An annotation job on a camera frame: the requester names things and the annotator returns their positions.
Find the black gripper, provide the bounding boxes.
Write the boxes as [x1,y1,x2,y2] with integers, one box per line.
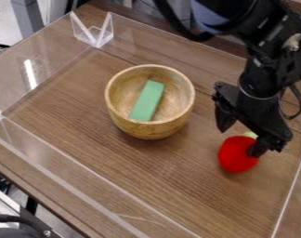
[212,82,293,158]

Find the red plush strawberry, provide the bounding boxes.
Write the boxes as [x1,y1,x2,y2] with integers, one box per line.
[218,134,258,173]

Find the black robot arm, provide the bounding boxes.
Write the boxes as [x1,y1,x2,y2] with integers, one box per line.
[152,0,301,157]

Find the green rectangular block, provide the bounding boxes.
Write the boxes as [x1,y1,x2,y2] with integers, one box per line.
[130,80,166,121]

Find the wooden bowl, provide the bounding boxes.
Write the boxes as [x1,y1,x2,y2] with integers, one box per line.
[104,64,195,139]

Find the clear acrylic tray walls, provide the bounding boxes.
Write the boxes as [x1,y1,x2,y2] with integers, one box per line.
[0,7,301,238]

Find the black metal bracket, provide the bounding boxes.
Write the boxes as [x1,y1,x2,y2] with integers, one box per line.
[19,208,63,238]

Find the black cable lower left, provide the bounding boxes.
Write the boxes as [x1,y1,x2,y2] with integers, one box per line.
[0,213,30,231]

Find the grey post upper left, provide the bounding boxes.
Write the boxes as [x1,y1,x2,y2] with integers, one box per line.
[10,0,44,38]

